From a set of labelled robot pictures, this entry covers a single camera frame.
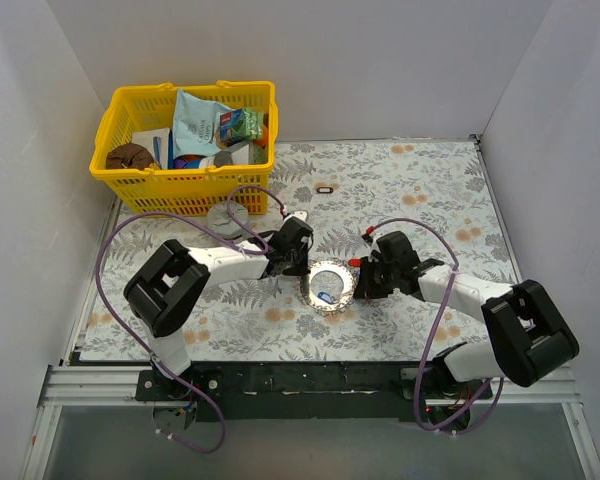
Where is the silver disc keyring organiser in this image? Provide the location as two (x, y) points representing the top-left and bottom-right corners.
(298, 260), (357, 316)

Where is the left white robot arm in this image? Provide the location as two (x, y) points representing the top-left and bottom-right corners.
(123, 214), (313, 400)

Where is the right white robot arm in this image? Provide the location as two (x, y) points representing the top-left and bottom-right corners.
(354, 231), (580, 398)

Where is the blue key tag with key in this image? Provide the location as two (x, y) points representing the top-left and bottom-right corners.
(317, 292), (336, 305)

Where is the floral patterned table mat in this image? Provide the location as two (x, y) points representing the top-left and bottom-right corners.
(78, 141), (516, 362)

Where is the orange item in basket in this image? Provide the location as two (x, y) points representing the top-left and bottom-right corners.
(254, 124), (269, 148)

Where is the blue green carton box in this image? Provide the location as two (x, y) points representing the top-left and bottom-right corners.
(217, 107), (265, 145)

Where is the light blue chips bag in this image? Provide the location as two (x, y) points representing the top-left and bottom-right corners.
(172, 89), (232, 157)

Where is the white blue paper box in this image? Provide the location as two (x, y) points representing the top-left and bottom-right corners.
(131, 128), (173, 169)

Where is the brown round pouch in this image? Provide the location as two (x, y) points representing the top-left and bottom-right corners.
(105, 143), (154, 170)

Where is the yellow plastic basket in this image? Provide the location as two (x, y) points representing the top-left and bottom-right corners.
(89, 80), (278, 216)

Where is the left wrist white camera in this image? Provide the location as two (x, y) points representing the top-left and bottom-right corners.
(283, 210), (308, 223)

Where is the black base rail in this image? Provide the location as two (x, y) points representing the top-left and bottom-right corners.
(134, 349), (486, 421)

